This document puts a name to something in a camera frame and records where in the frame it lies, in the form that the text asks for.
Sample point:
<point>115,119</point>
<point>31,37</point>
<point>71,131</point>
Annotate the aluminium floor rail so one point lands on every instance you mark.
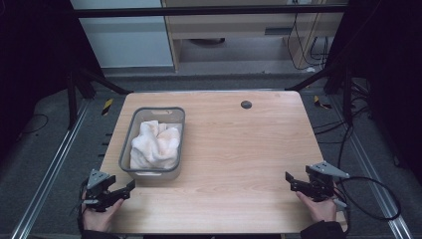
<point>49,172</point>
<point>369,172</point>

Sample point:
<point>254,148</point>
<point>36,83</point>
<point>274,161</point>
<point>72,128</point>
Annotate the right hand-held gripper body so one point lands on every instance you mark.
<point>321,181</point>

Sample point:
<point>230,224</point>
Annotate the grey plastic basket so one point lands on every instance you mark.
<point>127,141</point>

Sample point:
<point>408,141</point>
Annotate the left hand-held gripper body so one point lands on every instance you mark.
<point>98,181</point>

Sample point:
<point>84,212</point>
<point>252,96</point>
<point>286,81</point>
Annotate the black curtain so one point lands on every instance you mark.
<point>391,83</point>
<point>30,66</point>

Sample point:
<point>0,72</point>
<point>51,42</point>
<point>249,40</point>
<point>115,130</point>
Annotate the black horizontal bar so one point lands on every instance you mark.
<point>199,11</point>

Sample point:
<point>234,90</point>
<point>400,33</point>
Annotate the light wooden desk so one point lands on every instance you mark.
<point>232,25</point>

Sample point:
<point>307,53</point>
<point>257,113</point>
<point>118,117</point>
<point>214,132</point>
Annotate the person's left hand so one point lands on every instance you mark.
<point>98,219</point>

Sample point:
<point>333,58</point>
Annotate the white towel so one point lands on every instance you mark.
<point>152,149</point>

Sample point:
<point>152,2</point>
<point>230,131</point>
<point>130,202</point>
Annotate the white cabinet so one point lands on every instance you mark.
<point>126,43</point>

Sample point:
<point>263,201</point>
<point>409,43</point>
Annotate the person's right hand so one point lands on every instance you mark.
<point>321,210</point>

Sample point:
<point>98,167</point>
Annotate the yellow black striped tape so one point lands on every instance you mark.
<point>107,107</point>
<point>317,101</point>

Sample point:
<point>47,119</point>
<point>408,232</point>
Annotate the grey round table grommet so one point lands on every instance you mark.
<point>246,105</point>

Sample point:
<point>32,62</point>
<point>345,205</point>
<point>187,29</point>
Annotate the black metal stand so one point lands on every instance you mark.
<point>347,99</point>
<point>71,99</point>

